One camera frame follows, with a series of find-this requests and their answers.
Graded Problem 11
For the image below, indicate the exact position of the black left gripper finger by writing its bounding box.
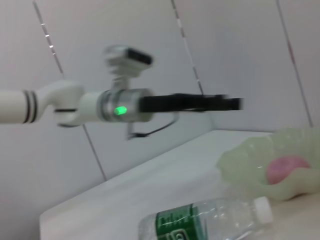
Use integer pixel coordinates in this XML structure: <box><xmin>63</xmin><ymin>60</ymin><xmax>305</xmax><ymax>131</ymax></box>
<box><xmin>199</xmin><ymin>93</ymin><xmax>245</xmax><ymax>112</ymax></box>

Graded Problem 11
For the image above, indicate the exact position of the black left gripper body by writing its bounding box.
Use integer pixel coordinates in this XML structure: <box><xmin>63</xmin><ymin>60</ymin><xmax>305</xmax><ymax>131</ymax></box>
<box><xmin>139</xmin><ymin>93</ymin><xmax>201</xmax><ymax>114</ymax></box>

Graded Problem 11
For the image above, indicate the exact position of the pink peach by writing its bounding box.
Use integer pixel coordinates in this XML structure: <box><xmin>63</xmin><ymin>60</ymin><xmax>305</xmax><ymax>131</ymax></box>
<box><xmin>265</xmin><ymin>155</ymin><xmax>311</xmax><ymax>186</ymax></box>

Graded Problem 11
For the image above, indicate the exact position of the clear green-label water bottle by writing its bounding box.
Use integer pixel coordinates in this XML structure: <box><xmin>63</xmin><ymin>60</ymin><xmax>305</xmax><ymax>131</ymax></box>
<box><xmin>137</xmin><ymin>195</ymin><xmax>274</xmax><ymax>240</ymax></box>

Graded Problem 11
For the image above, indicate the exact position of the translucent green fruit plate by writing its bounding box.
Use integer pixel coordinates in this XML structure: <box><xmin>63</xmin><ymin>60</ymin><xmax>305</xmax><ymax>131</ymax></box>
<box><xmin>215</xmin><ymin>125</ymin><xmax>320</xmax><ymax>202</ymax></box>

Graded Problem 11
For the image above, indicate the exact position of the left gripper grey cable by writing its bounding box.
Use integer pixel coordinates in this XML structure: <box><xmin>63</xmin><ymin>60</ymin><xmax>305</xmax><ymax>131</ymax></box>
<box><xmin>125</xmin><ymin>111</ymin><xmax>180</xmax><ymax>140</ymax></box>

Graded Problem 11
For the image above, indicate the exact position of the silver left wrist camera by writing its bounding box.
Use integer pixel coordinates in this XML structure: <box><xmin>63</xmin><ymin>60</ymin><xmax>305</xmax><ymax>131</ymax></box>
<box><xmin>103</xmin><ymin>44</ymin><xmax>154</xmax><ymax>88</ymax></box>

